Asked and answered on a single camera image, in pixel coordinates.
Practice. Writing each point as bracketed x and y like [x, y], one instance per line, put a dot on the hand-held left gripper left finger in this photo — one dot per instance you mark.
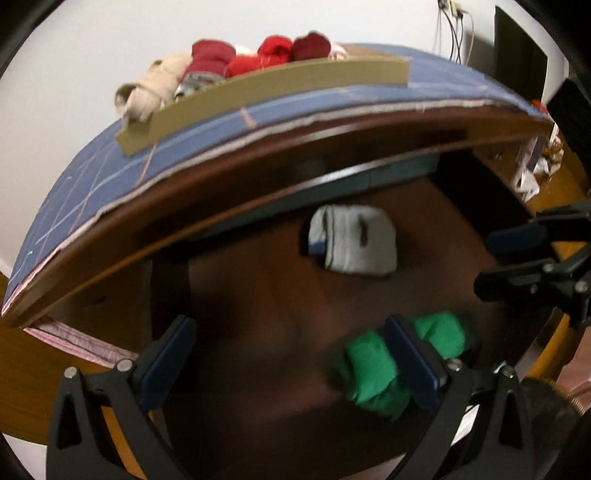
[166, 364]

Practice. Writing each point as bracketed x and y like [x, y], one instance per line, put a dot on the wooden desk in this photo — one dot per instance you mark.
[277, 154]

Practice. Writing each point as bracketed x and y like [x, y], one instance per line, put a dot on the wall socket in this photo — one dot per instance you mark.
[450, 5]

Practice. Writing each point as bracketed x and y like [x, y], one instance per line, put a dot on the grey patterned underwear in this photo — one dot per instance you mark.
[194, 83]

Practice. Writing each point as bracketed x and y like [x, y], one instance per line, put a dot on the cream underwear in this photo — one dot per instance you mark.
[147, 92]

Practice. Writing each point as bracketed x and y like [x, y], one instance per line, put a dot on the blue checked cloth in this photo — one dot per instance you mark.
[92, 184]

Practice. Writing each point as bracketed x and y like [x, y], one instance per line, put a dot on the white cardboard box tan sides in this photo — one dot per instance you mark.
[258, 92]

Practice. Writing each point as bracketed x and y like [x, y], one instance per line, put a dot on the white crumpled bag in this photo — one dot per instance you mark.
[535, 166]

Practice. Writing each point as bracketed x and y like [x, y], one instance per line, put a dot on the green underwear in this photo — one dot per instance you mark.
[374, 369]

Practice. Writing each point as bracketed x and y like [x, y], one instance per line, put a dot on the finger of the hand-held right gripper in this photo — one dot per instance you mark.
[512, 279]
[517, 240]

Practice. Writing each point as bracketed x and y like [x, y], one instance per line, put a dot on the pink striped cloth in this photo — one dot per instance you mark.
[78, 344]

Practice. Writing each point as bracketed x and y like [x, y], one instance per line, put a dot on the dark red underwear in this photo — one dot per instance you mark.
[311, 46]
[210, 57]

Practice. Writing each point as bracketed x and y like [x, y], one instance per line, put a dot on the pink white underwear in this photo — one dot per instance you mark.
[338, 50]

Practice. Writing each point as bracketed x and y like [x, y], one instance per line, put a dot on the bright red underwear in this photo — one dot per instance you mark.
[275, 48]
[244, 65]

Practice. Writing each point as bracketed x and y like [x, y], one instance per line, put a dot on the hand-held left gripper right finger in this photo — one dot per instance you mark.
[411, 364]

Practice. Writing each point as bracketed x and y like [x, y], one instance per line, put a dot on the dark doorway panel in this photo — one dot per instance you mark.
[519, 50]

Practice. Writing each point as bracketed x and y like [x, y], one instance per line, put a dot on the white sock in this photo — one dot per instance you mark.
[355, 240]

